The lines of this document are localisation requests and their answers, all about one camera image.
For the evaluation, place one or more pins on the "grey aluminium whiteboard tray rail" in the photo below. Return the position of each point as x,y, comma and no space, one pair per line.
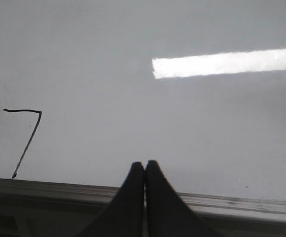
233,208

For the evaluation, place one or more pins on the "white whiteboard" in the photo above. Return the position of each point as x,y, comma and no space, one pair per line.
89,86

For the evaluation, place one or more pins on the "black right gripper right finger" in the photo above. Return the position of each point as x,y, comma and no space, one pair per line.
167,214

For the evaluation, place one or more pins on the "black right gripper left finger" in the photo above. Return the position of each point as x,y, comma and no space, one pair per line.
123,217

